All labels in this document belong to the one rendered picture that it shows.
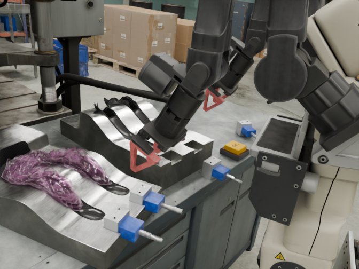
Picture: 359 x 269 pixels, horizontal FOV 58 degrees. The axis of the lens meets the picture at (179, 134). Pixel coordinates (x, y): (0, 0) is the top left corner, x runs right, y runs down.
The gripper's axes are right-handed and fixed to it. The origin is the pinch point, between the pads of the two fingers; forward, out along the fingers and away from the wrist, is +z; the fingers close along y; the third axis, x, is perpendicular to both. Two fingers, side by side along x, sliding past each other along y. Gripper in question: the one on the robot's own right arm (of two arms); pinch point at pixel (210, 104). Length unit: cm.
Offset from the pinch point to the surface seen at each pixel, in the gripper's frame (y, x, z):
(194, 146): 7.7, 4.7, 12.0
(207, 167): 13.0, 12.2, 11.4
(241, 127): -25.4, 13.3, 10.8
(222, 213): -12, 30, 41
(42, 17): -1, -73, 17
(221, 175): 14.1, 17.0, 9.7
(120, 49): -334, -198, 176
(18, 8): -198, -272, 150
